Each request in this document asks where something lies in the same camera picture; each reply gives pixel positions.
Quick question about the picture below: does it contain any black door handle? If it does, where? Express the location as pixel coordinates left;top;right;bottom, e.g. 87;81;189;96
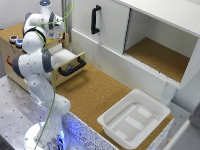
90;4;102;36

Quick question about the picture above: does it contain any wooden drawer box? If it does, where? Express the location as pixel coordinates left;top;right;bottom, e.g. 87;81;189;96
0;22;71;93

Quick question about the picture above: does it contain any white plastic box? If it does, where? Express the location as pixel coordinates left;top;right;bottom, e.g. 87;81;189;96
96;88;172;150

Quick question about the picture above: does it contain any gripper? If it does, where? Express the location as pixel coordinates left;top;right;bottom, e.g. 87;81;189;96
46;21;66;41

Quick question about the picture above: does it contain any blue button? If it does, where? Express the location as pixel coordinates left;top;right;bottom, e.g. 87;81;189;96
15;38;25;48

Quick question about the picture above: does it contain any green cable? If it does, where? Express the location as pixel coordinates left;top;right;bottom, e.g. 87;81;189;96
33;2;75;150

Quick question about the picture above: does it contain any red button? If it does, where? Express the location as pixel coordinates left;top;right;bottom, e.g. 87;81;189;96
9;34;19;43

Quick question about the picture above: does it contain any wooden drawer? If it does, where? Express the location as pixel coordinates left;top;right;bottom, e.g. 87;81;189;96
47;44;87;89

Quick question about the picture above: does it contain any black drawer handle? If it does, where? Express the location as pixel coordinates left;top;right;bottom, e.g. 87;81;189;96
57;56;87;78

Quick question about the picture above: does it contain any white sliding door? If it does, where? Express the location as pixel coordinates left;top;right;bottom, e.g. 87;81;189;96
71;0;131;55

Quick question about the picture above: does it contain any white cabinet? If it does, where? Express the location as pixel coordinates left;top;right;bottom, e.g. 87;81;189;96
70;0;200;108

